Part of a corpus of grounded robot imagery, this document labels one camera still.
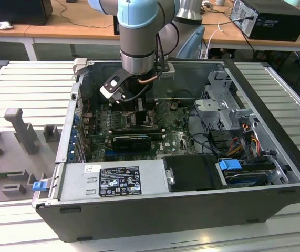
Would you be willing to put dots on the metal locking lever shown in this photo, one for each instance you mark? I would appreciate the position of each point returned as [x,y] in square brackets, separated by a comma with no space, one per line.
[124,113]

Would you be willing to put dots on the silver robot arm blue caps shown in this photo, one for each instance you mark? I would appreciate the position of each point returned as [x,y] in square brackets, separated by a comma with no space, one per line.
[136,42]

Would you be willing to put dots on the RAM slot white latches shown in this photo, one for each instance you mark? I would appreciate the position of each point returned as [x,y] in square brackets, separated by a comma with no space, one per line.
[155,134]
[151,105]
[155,128]

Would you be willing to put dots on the RAM slot black latches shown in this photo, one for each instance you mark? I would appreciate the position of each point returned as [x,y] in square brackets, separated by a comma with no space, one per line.
[151,108]
[155,136]
[155,131]

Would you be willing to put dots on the CPU socket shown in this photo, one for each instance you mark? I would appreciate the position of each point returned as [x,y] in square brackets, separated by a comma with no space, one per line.
[128,119]

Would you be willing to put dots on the grey plastic case latch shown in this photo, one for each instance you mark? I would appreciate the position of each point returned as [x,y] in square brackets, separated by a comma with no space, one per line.
[80,67]

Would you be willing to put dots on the black graphics card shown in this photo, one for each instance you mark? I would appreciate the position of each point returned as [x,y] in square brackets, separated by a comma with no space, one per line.
[131,144]

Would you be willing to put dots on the small black box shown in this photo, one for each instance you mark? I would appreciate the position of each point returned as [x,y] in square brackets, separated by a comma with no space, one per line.
[116,26]

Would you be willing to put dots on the green motherboard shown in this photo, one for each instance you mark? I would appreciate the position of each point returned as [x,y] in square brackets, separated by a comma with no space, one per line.
[176,141]

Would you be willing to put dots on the grey metal drive cage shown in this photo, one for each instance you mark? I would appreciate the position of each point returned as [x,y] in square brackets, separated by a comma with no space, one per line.
[212,105]

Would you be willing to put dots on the wooden desk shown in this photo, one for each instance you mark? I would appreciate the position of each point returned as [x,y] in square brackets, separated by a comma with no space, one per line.
[233,36]
[60,29]

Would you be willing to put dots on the black plastic shroud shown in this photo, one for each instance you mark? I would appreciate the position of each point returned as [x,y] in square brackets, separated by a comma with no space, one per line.
[191,170]

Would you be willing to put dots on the grey power supply unit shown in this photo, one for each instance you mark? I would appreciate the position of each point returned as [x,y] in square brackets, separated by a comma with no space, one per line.
[71,183]

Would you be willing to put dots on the white cup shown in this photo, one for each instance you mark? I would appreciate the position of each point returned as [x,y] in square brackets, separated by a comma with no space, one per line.
[220,2]

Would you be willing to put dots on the blue disk carrier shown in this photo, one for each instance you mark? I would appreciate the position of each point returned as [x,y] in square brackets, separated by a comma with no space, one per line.
[229,165]

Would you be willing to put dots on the grey parts rack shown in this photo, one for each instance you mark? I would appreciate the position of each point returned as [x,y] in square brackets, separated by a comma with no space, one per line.
[21,157]

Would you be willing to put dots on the black PC case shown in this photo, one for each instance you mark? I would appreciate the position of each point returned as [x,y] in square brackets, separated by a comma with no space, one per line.
[165,218]

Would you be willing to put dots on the blue plastic case latch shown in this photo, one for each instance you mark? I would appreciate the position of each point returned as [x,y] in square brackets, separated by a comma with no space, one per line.
[39,186]

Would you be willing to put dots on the large black box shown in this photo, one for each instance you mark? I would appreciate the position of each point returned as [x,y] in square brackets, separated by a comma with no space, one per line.
[15,10]

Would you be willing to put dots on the silver hard disk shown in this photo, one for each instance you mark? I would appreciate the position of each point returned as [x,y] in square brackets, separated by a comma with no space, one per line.
[244,181]

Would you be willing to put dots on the black computer tower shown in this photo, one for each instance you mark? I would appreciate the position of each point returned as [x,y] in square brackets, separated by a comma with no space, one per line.
[278,26]

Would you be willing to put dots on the teal cup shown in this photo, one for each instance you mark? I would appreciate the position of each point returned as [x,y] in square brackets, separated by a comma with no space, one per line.
[295,2]

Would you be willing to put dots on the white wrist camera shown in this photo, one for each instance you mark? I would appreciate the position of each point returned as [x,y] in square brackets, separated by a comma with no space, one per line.
[105,92]

